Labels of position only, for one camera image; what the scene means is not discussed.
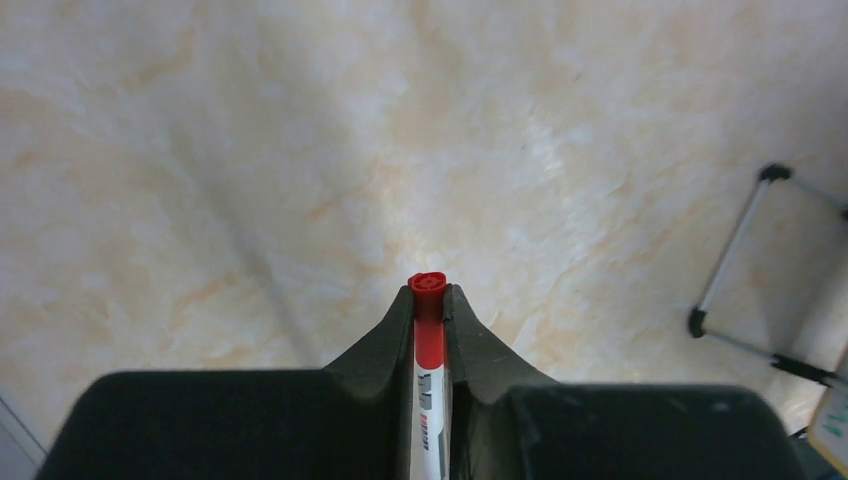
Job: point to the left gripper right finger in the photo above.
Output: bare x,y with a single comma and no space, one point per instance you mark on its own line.
511,421

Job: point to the metal stand black joints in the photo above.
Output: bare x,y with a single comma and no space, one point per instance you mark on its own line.
696,320

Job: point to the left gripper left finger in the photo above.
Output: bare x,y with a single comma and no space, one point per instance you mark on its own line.
350,419

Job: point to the red white marker pen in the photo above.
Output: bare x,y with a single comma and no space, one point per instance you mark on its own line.
428,291

